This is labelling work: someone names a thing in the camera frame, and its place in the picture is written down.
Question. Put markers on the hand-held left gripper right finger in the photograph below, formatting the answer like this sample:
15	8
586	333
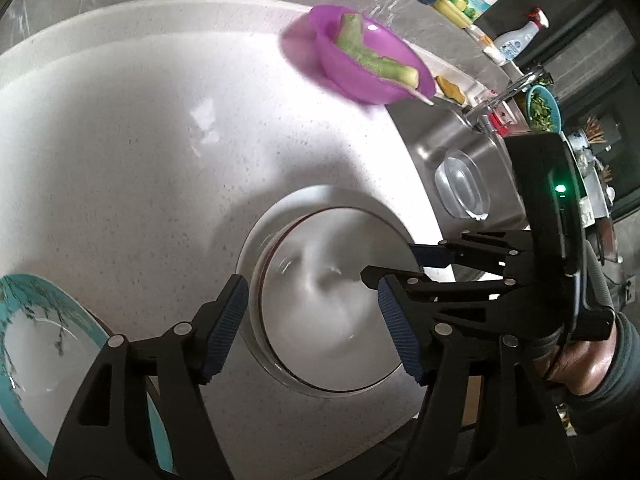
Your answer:
400	330

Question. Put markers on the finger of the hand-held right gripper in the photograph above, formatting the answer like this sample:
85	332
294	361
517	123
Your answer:
465	295
435	255

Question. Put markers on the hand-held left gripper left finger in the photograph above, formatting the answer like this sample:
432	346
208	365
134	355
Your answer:
227	330

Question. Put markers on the large white bowl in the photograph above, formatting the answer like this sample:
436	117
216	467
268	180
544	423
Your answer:
250	255

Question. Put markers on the teal floral rim plate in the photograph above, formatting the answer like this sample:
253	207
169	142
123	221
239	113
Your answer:
35	355

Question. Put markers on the person's right forearm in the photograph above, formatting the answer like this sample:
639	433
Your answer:
617	405

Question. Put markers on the person's right hand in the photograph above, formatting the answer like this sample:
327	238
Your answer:
585	365

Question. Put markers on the clear glass container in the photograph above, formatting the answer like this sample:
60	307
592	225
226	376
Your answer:
462	185

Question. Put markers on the chopstick holder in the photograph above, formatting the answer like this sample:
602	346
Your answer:
590	137

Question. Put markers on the blue bowl of greens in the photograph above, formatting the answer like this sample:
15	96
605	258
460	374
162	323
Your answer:
544	110

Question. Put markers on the stainless steel sink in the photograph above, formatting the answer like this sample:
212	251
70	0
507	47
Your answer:
425	135

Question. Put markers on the chrome faucet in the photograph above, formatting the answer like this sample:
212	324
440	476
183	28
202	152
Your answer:
520	82

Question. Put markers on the yellow sponge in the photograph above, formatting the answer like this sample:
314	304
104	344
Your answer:
450	88

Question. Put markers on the white spray bottle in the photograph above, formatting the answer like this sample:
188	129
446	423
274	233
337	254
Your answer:
517	40

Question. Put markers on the purple plastic bowl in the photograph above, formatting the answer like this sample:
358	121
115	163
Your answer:
360	75

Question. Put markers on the green vegetable peel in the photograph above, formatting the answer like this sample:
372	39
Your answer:
370	57

